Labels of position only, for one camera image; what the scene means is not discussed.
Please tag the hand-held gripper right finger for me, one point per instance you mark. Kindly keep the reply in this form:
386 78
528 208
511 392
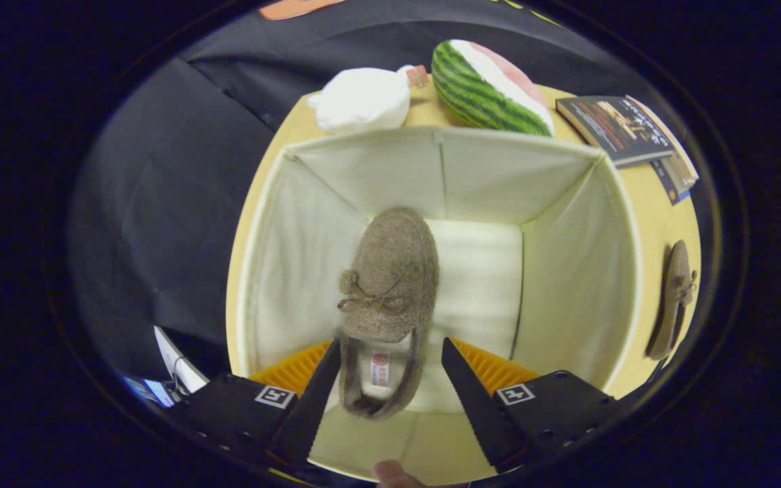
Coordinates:
472 400

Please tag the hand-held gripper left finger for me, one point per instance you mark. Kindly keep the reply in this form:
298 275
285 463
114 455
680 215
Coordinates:
316 400

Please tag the brown fuzzy slipper shoe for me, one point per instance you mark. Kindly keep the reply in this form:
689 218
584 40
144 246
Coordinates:
394 271
675 291

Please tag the cream fabric storage box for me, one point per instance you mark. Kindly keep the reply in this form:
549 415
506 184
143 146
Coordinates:
567 271

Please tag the white sheet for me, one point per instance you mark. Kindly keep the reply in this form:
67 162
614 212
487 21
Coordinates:
173 359

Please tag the blue printed packet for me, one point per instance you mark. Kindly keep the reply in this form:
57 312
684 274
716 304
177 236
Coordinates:
153 392

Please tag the blue cover book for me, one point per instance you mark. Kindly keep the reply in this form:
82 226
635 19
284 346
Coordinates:
672 186

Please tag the watermelon slice plush toy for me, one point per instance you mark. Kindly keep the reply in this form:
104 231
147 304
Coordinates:
485 95

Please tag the white plush toy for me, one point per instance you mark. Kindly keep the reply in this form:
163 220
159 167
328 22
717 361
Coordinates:
363 98

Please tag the black cover book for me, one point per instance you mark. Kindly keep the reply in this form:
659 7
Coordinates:
614 129

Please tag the tan cover book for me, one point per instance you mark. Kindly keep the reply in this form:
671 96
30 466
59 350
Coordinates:
683 166

